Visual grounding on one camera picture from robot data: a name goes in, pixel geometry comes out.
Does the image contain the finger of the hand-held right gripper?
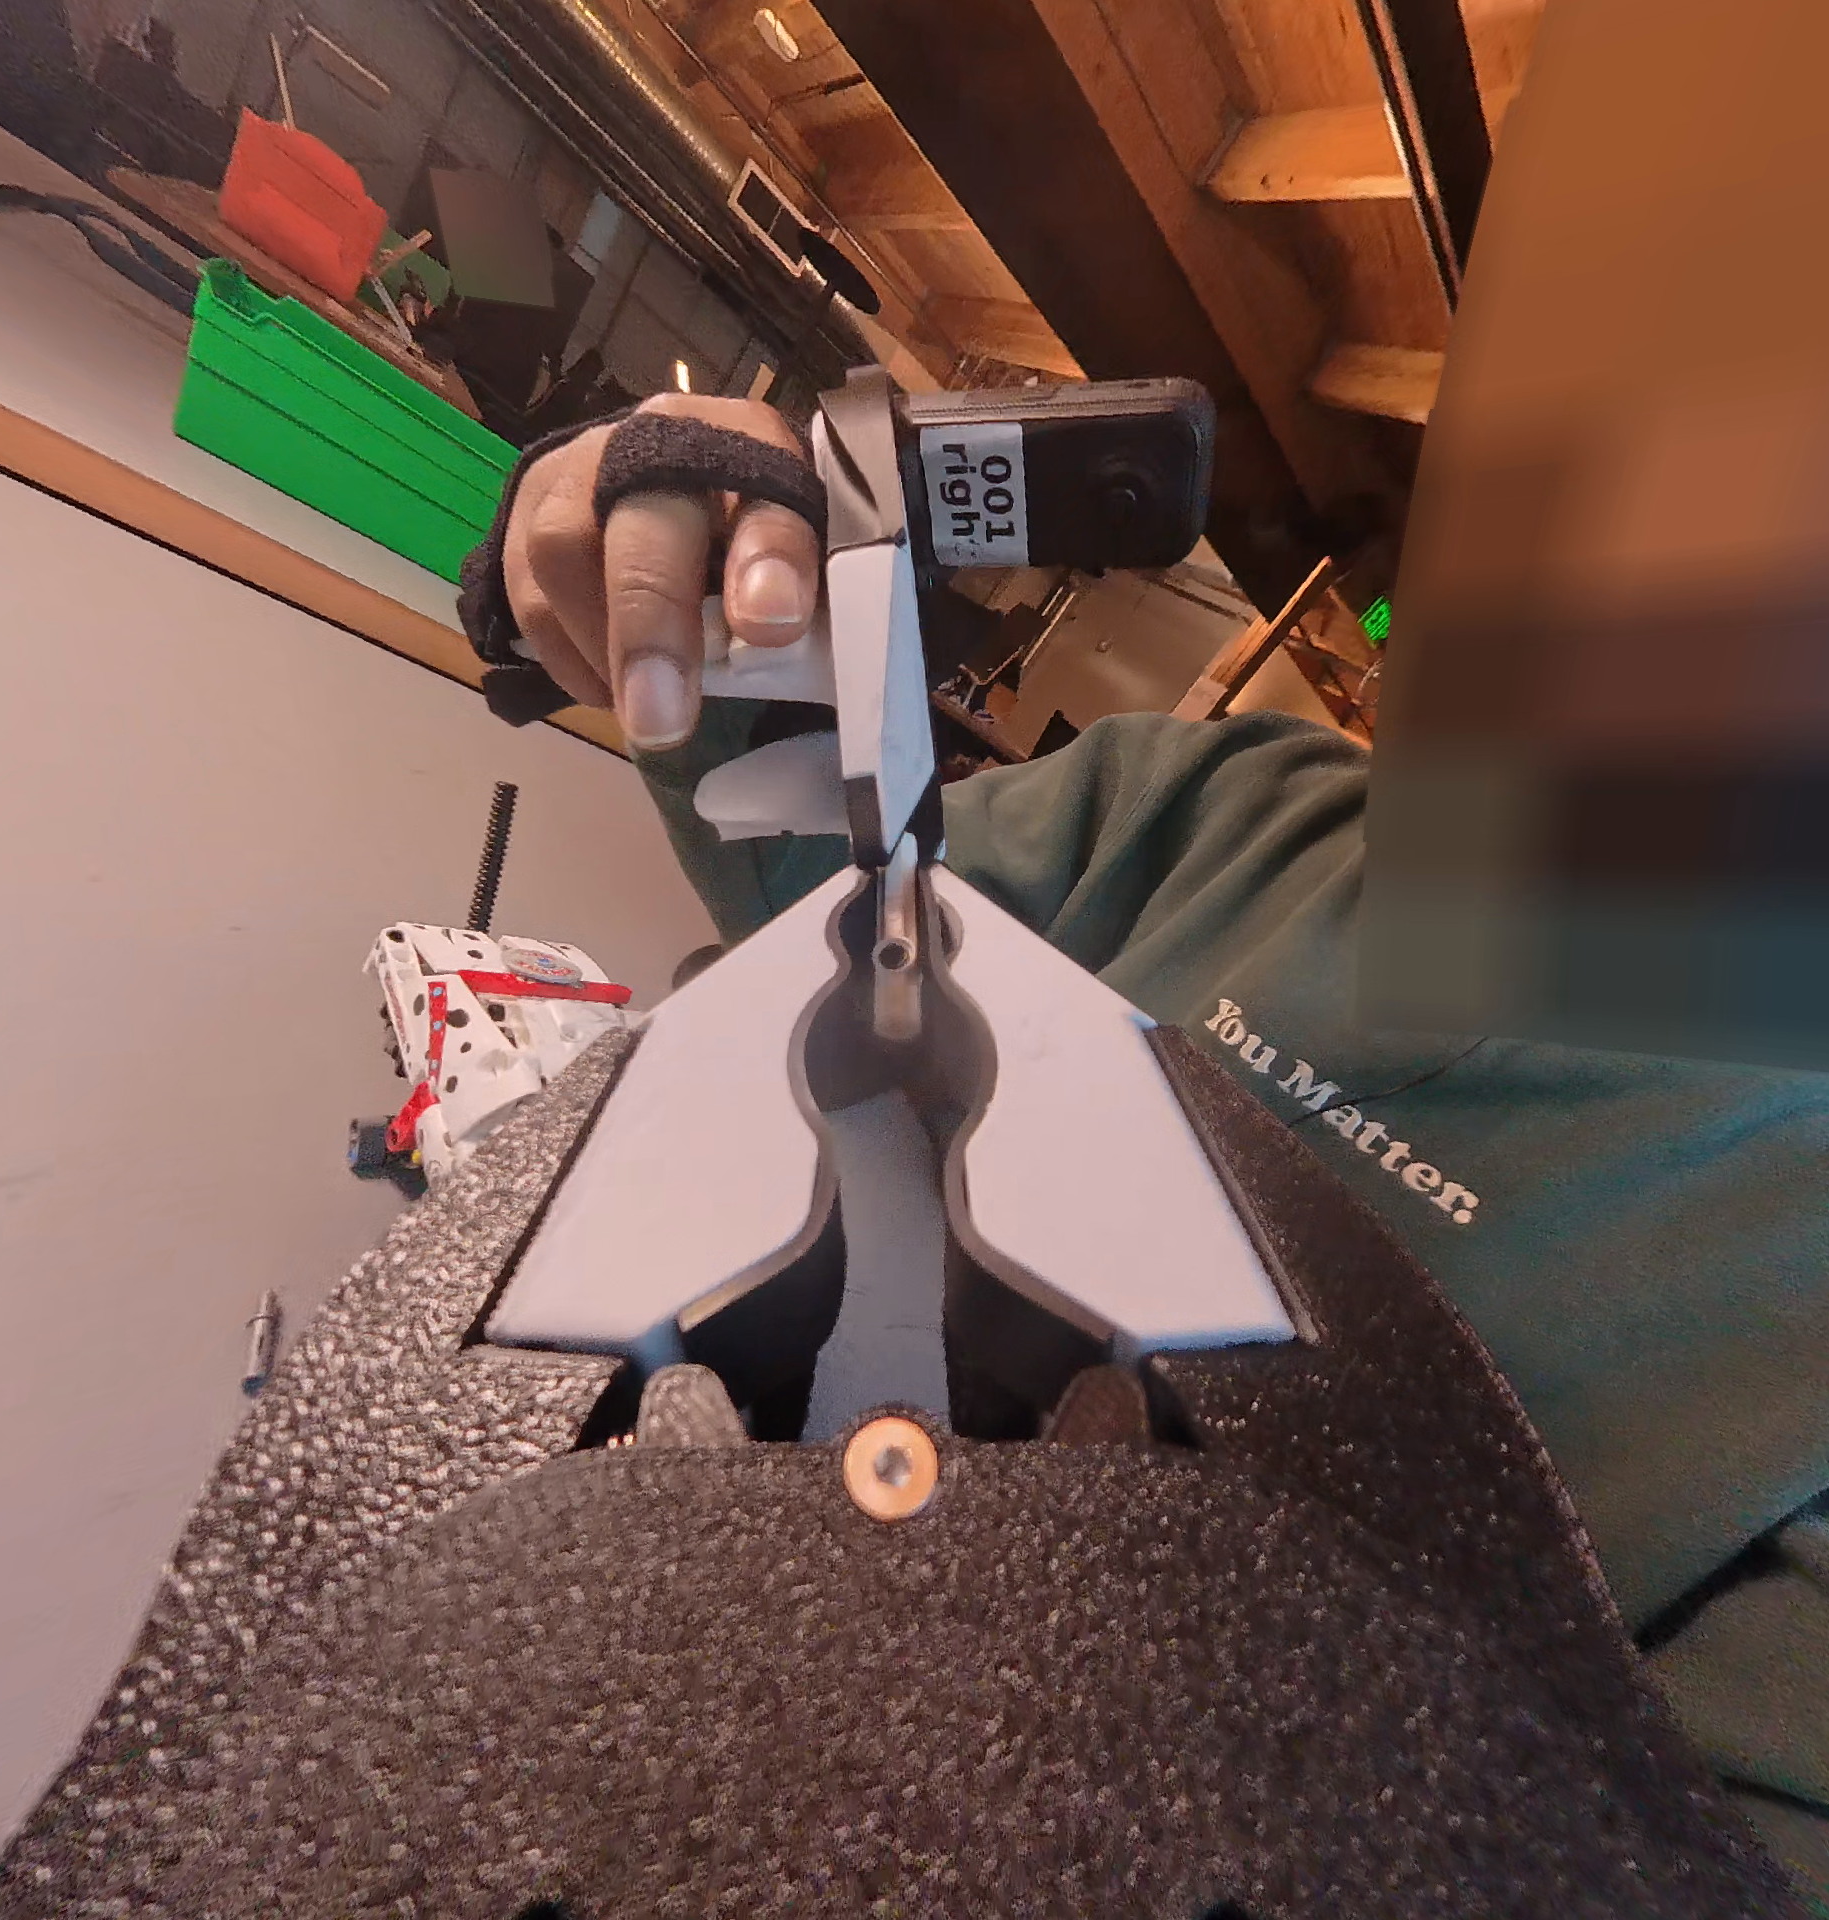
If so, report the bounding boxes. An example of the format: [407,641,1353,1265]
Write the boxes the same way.
[813,367,947,903]

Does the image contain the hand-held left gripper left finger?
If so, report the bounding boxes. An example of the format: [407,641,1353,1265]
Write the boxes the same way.
[483,865,893,1412]

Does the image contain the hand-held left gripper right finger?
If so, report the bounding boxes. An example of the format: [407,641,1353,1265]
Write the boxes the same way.
[921,865,1304,1399]

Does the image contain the white brick-built truck model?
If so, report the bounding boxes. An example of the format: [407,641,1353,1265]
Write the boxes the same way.
[351,780,641,1189]

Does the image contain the white Lego beam assembly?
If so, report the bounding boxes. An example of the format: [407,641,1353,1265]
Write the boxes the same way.
[871,841,930,1047]

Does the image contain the person's right forearm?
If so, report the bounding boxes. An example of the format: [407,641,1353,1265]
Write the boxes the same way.
[638,707,947,948]

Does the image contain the grey desk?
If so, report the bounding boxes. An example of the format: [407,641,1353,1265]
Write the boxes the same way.
[0,450,736,1863]

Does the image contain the person's right hand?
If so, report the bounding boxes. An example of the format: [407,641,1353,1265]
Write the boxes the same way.
[495,390,832,753]

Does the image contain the green sweatshirt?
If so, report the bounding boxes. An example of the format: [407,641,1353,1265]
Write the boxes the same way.
[645,707,1829,1920]

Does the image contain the loose small building parts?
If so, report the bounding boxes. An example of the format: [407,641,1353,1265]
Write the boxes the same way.
[0,1290,286,1429]

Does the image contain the green storage bin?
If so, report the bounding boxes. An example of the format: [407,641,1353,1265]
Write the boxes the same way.
[171,257,526,588]

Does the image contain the red storage bin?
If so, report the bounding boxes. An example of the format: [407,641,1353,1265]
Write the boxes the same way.
[218,106,390,302]

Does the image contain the wood-edged grey table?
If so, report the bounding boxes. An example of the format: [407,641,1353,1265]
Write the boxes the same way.
[0,106,631,753]

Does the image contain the metal ventilation duct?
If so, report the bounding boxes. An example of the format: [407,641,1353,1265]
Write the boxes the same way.
[450,0,857,289]

